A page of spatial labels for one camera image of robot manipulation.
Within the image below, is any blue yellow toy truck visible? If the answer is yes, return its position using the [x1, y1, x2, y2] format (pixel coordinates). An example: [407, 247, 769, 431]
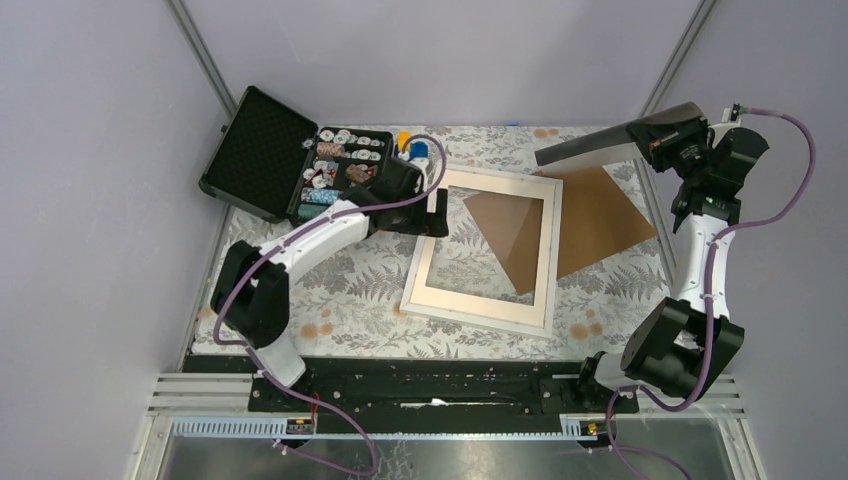
[394, 130, 429, 165]

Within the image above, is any landscape sunset photo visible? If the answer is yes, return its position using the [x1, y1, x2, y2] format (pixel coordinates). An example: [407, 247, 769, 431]
[534, 102, 706, 177]

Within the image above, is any left aluminium corner post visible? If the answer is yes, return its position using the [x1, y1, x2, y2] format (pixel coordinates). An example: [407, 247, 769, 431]
[165, 0, 238, 118]

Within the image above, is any black poker chip case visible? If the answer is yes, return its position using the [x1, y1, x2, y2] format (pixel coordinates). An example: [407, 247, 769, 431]
[199, 85, 417, 223]

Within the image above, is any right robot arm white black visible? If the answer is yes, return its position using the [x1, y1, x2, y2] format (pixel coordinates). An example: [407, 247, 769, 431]
[573, 118, 769, 412]

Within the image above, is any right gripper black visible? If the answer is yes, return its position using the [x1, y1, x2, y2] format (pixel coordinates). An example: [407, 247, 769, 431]
[625, 116, 710, 185]

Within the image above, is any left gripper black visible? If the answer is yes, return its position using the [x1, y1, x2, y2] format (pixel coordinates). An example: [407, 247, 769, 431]
[389, 186, 448, 237]

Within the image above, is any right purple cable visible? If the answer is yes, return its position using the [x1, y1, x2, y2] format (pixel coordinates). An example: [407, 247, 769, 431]
[582, 107, 817, 480]

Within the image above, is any white slotted cable duct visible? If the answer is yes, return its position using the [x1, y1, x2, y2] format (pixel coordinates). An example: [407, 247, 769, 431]
[172, 415, 605, 442]

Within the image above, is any cream mat board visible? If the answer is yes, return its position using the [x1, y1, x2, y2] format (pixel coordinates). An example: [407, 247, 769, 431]
[409, 166, 558, 329]

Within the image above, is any right aluminium corner post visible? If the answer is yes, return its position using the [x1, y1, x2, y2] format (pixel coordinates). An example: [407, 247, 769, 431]
[639, 0, 718, 118]

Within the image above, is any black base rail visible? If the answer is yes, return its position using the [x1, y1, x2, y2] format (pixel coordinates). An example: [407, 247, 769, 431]
[182, 354, 641, 437]

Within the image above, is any brown backing board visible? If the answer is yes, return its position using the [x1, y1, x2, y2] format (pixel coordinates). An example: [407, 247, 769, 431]
[464, 167, 657, 295]

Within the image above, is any aluminium corner post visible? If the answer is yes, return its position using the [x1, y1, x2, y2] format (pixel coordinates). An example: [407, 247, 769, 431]
[165, 0, 238, 118]
[639, 0, 718, 118]

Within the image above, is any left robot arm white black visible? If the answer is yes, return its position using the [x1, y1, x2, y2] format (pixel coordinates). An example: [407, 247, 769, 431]
[210, 158, 449, 411]

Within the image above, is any white picture frame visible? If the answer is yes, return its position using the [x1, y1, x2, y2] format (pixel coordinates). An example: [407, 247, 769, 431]
[399, 165, 564, 340]

